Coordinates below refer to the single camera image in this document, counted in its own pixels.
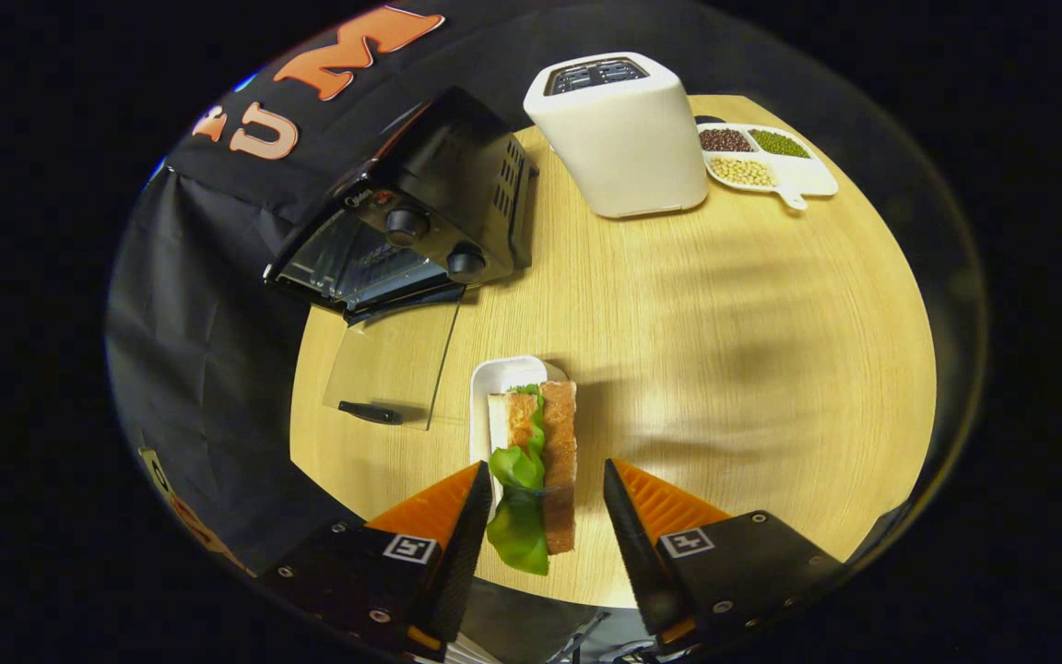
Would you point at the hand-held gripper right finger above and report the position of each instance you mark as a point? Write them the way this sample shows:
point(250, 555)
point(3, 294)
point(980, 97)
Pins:
point(632, 544)

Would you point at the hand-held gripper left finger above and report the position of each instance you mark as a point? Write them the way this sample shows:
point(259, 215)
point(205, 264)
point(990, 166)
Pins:
point(466, 544)

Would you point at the sandwich with lettuce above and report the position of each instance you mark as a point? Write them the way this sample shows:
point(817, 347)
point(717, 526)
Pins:
point(560, 443)

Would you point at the black toaster oven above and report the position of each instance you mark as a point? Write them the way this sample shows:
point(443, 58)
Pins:
point(457, 157)

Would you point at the white toaster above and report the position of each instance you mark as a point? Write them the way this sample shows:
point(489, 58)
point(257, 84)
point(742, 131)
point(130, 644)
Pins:
point(623, 148)

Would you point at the white rectangular tray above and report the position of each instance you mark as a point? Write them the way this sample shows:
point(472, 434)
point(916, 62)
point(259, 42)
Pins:
point(499, 373)

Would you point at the white divided dish with beans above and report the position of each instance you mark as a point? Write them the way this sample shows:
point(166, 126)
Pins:
point(798, 175)

